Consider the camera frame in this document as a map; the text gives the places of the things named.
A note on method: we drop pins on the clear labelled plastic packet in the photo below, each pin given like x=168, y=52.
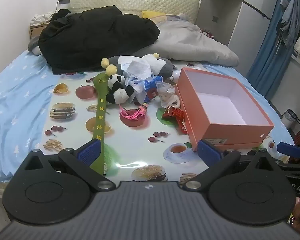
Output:
x=166, y=96

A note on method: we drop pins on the black jacket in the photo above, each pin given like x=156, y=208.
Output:
x=90, y=37

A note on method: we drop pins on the light blue face mask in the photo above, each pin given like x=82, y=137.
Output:
x=137, y=87

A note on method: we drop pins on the blue white plastic bag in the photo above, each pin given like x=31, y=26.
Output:
x=155, y=85

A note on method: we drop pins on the panda plush toy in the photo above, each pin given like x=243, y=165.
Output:
x=120, y=92

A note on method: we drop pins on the grey pillow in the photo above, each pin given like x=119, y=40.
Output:
x=190, y=42

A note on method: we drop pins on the yellow pillow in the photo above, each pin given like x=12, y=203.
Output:
x=153, y=15

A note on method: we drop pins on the red snack wrapper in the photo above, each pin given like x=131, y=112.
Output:
x=173, y=113

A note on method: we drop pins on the orange box lid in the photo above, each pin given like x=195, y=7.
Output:
x=240, y=144

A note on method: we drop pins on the pink tassel doll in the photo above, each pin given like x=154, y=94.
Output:
x=133, y=113

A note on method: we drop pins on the small waste bin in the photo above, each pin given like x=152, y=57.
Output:
x=289, y=118

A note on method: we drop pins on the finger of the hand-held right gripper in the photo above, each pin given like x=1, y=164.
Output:
x=290, y=150
x=297, y=167

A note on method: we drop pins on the orange cardboard box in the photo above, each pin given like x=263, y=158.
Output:
x=197, y=105

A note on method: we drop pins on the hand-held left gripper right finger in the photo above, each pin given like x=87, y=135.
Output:
x=208, y=153

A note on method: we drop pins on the brown cardboard box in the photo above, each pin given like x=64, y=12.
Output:
x=35, y=31

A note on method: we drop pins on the white crumpled tissue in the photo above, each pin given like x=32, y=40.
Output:
x=140, y=68

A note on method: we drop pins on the white crumpled cloth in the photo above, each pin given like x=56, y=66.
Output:
x=42, y=17

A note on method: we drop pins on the white printed packet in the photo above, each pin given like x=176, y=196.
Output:
x=126, y=60

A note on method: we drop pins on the blue curtain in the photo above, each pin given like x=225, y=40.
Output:
x=265, y=62

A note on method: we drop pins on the green fabric massage stick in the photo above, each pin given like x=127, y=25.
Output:
x=100, y=120

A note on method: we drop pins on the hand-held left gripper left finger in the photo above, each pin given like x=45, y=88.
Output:
x=90, y=151

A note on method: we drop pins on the grey penguin plush toy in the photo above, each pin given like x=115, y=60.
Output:
x=162, y=66

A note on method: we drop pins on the small white bottle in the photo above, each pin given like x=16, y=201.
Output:
x=175, y=76

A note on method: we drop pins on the grey wardrobe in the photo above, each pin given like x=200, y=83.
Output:
x=240, y=20

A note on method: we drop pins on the beige quilted headboard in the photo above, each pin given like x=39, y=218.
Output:
x=140, y=0

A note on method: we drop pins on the hanging blue jeans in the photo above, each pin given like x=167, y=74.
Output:
x=291, y=17

